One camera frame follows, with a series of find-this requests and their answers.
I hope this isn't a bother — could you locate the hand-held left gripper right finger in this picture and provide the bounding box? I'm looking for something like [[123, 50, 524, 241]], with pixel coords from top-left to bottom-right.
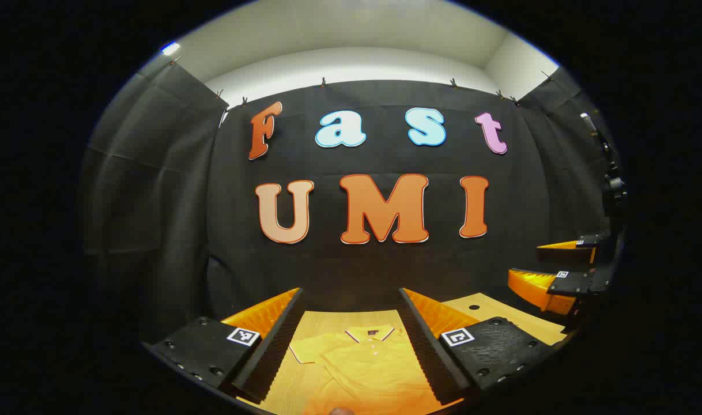
[[398, 287, 556, 405]]

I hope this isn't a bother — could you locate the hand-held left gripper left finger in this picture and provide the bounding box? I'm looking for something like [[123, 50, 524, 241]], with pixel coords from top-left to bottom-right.
[[149, 287, 305, 405]]

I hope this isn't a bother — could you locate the orange polo T-shirt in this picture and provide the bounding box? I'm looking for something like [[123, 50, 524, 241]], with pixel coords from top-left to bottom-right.
[[288, 326, 464, 415]]

